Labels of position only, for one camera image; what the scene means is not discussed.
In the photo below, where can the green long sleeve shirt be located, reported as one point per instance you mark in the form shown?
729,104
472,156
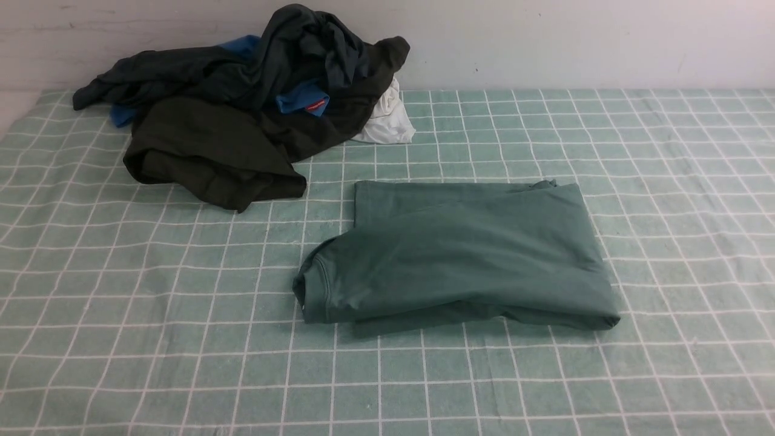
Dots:
421,255

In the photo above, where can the white shirt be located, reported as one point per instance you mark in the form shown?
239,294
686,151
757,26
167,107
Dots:
389,122

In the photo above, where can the blue shirt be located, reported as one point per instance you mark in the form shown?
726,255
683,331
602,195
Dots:
307,96

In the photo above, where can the dark olive shirt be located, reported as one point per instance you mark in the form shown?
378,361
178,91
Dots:
229,158

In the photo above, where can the dark grey shirt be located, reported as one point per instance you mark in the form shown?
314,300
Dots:
297,44

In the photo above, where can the green checkered table cloth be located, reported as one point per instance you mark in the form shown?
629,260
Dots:
132,309

